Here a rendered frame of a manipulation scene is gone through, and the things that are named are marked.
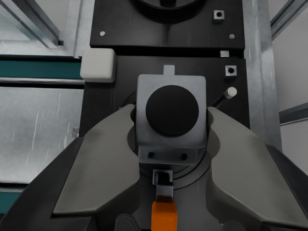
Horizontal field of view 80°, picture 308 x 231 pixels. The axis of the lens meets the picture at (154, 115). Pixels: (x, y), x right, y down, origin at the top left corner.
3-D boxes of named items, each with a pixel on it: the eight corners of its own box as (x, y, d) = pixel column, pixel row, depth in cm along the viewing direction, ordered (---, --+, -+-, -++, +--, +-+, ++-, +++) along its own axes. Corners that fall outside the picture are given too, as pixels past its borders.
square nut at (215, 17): (222, 23, 29) (224, 19, 28) (211, 23, 29) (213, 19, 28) (222, 14, 29) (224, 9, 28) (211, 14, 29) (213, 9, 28)
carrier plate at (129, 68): (250, 229, 25) (258, 236, 23) (73, 220, 26) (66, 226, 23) (240, 64, 30) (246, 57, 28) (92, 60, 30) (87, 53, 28)
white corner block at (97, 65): (117, 87, 29) (111, 77, 25) (89, 86, 29) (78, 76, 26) (119, 60, 30) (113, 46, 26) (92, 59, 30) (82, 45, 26)
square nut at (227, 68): (234, 78, 27) (237, 75, 26) (223, 78, 27) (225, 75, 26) (233, 68, 27) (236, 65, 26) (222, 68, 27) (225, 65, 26)
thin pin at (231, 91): (210, 115, 24) (237, 95, 16) (203, 115, 24) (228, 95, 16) (210, 109, 24) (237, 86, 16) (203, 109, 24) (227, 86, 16)
